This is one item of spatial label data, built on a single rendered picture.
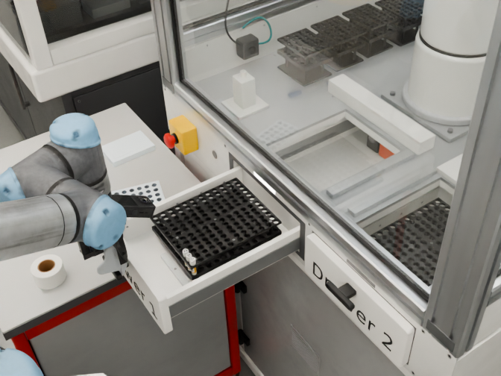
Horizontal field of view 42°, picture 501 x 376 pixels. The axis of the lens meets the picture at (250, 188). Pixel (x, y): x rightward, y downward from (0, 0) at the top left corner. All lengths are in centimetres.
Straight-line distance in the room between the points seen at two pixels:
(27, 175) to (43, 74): 96
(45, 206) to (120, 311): 74
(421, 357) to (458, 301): 20
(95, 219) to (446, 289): 54
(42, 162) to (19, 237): 21
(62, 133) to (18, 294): 56
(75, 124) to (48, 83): 92
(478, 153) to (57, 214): 56
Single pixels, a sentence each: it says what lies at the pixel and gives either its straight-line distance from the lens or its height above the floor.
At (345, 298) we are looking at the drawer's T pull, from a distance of 123.
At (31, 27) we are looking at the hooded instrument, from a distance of 192.
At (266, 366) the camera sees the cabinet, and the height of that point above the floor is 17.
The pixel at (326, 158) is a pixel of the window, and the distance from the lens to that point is 120.
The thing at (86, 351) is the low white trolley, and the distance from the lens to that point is 166.
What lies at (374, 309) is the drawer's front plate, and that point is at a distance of 123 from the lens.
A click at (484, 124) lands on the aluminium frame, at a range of 87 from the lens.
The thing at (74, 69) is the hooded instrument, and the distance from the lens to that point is 201.
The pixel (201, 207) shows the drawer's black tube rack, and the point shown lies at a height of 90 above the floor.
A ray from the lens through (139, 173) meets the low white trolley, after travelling 175.
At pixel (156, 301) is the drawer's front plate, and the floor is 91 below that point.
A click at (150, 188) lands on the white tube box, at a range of 164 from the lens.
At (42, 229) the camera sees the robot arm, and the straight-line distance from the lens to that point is 90.
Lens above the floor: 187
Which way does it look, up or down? 42 degrees down
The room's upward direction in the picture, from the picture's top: 3 degrees counter-clockwise
